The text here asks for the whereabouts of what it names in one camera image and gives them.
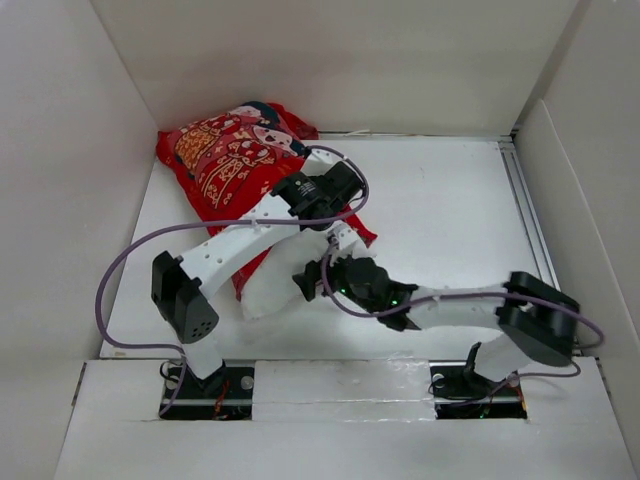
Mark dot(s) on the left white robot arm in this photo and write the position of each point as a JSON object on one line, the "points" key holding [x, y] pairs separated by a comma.
{"points": [[182, 288]]}

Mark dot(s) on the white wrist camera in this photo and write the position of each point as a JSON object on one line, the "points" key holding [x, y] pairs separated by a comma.
{"points": [[345, 242], [318, 162]]}

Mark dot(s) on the aluminium rail right side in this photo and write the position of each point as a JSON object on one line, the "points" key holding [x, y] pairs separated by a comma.
{"points": [[527, 212]]}

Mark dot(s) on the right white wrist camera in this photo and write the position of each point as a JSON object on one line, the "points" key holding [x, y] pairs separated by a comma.
{"points": [[345, 242]]}

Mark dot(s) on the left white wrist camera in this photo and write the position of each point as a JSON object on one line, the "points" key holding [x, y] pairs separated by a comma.
{"points": [[318, 162]]}

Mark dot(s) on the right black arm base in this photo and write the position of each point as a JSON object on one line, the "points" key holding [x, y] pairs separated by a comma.
{"points": [[459, 393]]}

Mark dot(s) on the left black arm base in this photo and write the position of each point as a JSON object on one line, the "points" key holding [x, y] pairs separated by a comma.
{"points": [[229, 397]]}

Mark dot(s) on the white pillow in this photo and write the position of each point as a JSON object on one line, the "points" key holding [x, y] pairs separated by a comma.
{"points": [[265, 286]]}

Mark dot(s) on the white taped foam block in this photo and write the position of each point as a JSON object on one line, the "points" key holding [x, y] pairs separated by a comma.
{"points": [[358, 391]]}

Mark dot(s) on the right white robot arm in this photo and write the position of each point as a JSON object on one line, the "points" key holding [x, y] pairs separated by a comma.
{"points": [[535, 322]]}

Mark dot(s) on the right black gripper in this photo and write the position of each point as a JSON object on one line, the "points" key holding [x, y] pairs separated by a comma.
{"points": [[310, 278]]}

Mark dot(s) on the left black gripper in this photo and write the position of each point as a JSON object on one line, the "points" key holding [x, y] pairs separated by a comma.
{"points": [[311, 179]]}

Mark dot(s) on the red cartoon print pillowcase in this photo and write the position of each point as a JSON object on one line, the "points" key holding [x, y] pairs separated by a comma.
{"points": [[226, 164]]}

